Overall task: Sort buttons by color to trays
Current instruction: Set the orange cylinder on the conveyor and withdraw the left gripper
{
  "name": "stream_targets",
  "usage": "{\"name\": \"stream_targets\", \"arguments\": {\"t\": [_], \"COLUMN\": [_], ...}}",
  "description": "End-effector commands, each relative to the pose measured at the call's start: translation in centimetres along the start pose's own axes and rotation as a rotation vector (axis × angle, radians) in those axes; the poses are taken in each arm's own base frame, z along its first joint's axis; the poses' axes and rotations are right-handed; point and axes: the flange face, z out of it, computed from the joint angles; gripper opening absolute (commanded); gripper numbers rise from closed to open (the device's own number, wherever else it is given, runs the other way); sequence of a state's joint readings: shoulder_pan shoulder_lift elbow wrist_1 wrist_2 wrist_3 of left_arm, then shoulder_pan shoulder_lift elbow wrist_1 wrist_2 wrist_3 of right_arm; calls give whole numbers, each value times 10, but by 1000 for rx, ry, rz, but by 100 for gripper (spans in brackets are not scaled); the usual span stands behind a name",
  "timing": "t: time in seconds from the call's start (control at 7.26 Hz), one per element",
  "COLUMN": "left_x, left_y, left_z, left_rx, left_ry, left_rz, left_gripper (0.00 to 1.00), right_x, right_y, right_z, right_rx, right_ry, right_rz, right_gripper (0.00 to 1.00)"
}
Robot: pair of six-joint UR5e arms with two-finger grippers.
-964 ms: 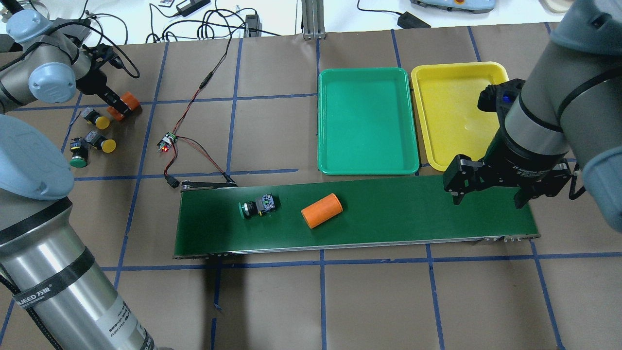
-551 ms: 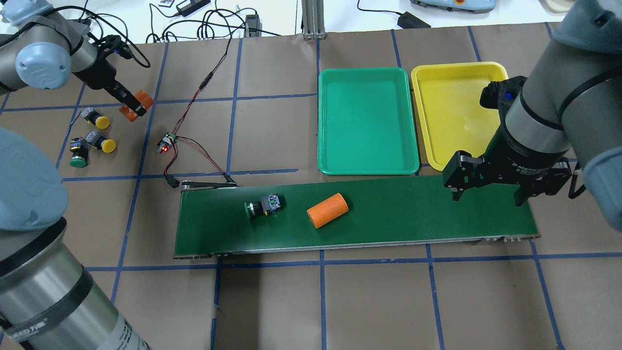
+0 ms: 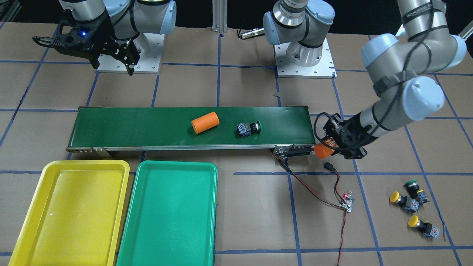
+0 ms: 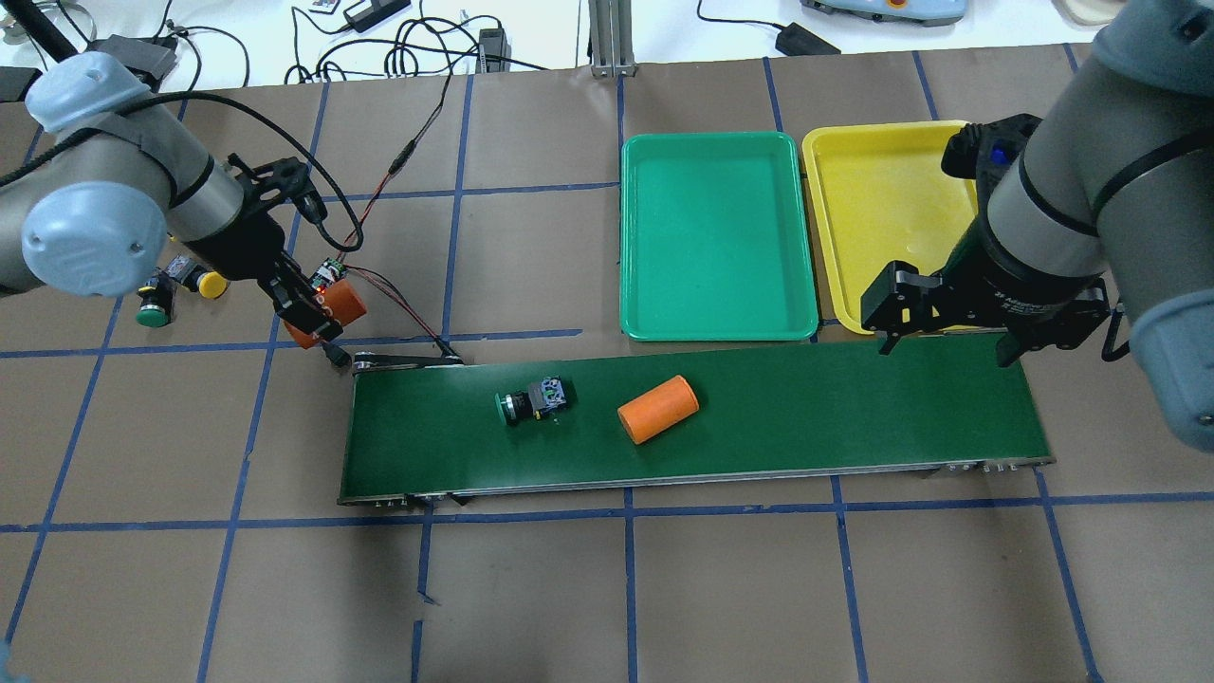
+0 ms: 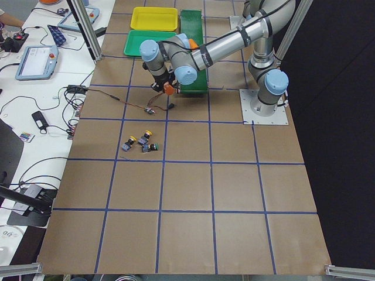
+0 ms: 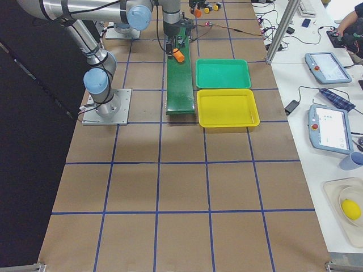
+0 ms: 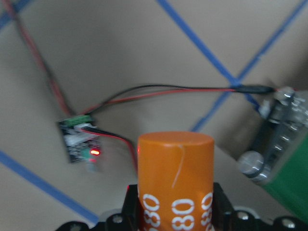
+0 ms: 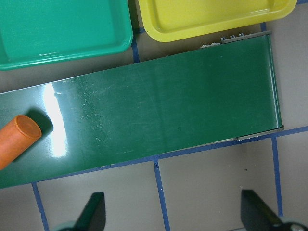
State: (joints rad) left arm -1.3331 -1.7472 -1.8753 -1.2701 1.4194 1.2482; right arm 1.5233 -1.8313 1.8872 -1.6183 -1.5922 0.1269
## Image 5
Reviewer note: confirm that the yellow push button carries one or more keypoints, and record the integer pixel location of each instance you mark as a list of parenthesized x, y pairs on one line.
[(126, 146), (145, 137)]

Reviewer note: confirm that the blue plaid cloth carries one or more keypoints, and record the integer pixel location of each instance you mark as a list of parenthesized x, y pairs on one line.
[(57, 35)]

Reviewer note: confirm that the near teach pendant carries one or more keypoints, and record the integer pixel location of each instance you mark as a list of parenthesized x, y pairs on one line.
[(37, 63)]

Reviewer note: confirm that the small red circuit board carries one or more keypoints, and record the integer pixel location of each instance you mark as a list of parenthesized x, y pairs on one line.
[(149, 110)]

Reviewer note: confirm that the person at desk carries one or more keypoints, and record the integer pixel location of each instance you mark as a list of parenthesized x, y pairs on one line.
[(9, 20)]

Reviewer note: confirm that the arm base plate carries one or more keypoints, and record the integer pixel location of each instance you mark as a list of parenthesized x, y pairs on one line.
[(236, 21), (254, 112)]

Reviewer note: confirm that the aluminium frame post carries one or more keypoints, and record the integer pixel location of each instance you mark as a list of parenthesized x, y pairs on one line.
[(85, 26)]

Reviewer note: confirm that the green plastic tray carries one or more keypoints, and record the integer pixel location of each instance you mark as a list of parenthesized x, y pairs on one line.
[(136, 37)]

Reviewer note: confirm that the green push button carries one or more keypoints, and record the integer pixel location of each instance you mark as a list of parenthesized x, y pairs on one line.
[(148, 147)]

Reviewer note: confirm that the plain orange cylinder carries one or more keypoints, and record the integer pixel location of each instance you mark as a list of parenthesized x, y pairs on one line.
[(192, 44)]

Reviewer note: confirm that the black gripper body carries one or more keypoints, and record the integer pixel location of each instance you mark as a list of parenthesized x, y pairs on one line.
[(160, 79)]

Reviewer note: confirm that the black power adapter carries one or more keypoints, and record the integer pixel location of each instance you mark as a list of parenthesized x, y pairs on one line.
[(100, 32)]

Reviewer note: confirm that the yellow plastic tray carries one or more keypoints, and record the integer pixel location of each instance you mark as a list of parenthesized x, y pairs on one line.
[(154, 18)]

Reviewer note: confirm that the orange cylinder with numbers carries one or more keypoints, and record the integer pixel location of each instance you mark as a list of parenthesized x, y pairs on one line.
[(169, 89)]

